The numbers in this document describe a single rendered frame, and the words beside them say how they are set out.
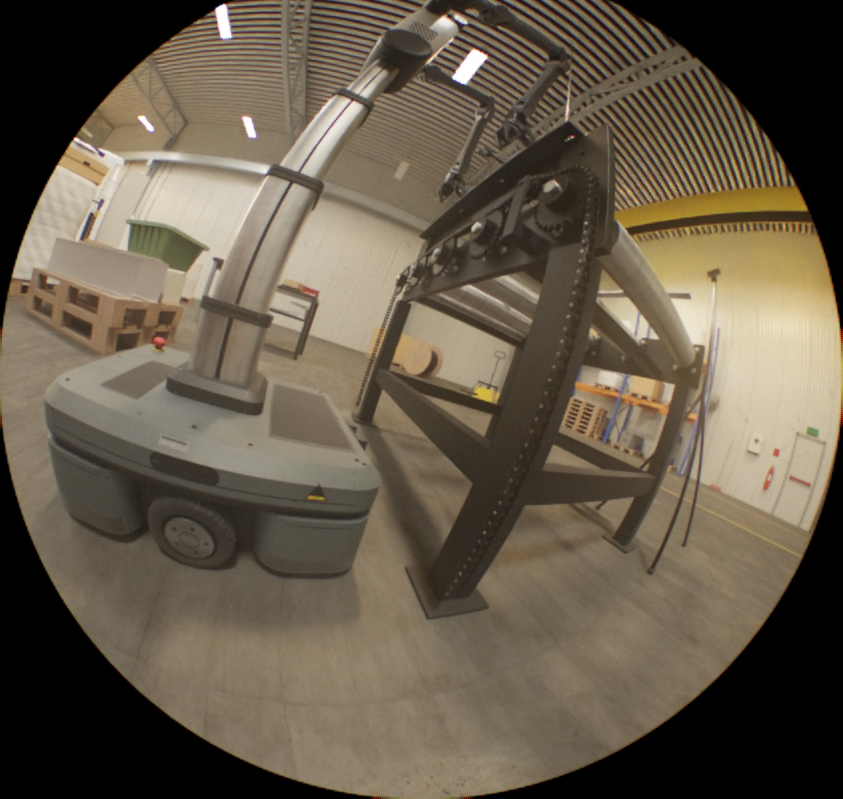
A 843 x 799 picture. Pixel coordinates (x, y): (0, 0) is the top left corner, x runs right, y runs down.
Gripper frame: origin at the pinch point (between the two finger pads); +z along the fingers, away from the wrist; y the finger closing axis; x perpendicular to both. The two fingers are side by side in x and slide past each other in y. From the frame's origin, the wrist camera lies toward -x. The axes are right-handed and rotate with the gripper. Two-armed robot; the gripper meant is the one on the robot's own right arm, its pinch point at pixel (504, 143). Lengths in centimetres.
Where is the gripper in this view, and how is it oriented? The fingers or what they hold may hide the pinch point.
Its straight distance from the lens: 107.8
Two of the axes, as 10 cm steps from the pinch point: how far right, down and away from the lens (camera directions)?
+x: -8.8, -2.9, -3.7
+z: -3.3, 9.4, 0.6
